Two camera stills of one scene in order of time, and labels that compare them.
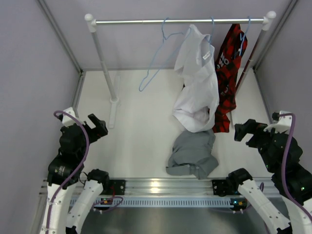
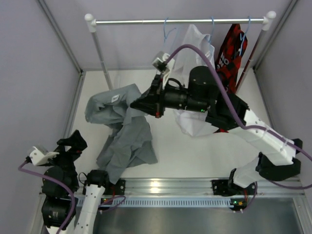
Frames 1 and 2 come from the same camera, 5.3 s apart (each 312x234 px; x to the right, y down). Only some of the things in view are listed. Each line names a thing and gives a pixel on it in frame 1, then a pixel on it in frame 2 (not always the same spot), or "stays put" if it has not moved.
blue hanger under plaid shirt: x=244 y=35 stays put
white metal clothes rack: x=267 y=20 stays put
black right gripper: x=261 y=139 to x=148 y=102
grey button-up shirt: x=191 y=154 to x=128 y=143
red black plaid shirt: x=234 y=45 stays put
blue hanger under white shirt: x=212 y=29 stays put
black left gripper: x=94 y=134 to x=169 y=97
